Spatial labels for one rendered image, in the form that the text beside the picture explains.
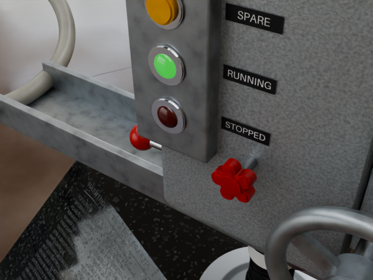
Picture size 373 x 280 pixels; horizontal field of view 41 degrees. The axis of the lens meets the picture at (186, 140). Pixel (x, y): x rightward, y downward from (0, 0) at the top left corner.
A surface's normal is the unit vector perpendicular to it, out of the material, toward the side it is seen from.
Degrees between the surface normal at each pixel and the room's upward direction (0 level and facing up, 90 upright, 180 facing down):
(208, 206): 90
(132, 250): 45
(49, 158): 0
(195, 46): 90
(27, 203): 0
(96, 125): 1
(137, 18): 90
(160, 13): 90
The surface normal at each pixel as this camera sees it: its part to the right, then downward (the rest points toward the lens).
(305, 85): -0.55, 0.53
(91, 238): -0.60, -0.31
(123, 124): 0.00, -0.77
